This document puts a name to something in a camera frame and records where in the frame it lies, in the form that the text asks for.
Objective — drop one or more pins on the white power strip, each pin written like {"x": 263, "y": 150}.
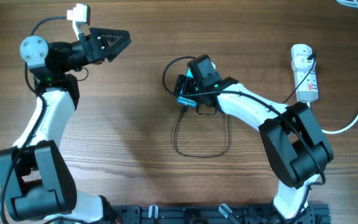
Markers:
{"x": 306, "y": 87}

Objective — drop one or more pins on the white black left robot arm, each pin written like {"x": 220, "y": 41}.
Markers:
{"x": 35, "y": 181}

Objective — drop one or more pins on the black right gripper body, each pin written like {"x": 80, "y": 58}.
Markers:
{"x": 200, "y": 88}

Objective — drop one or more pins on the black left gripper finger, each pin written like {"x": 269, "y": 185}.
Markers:
{"x": 107, "y": 39}
{"x": 118, "y": 49}

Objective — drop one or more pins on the Galaxy S25 smartphone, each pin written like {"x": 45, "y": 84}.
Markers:
{"x": 191, "y": 88}

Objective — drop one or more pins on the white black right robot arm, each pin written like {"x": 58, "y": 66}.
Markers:
{"x": 296, "y": 147}

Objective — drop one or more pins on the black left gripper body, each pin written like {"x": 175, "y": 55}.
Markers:
{"x": 86, "y": 45}

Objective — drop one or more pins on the black mounting rail base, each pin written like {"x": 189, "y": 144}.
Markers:
{"x": 254, "y": 213}

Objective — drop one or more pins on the white charger plug adapter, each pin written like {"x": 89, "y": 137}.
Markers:
{"x": 301, "y": 63}

